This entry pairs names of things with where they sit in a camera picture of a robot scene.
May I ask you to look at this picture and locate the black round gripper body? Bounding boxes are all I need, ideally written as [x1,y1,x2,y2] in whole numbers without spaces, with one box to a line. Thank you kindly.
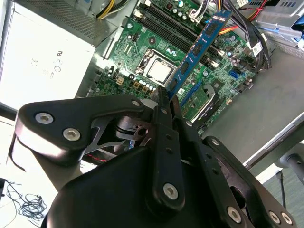
[42,117,216,228]

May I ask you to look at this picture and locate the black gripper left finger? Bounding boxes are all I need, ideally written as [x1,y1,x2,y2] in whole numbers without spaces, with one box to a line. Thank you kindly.
[13,86,186,211]

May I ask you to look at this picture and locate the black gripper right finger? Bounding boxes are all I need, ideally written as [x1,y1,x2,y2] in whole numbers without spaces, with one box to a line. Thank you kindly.
[171,95,297,228]

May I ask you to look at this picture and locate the blue RAM stick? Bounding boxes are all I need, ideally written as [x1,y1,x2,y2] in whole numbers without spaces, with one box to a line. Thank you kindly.
[165,9,233,100]

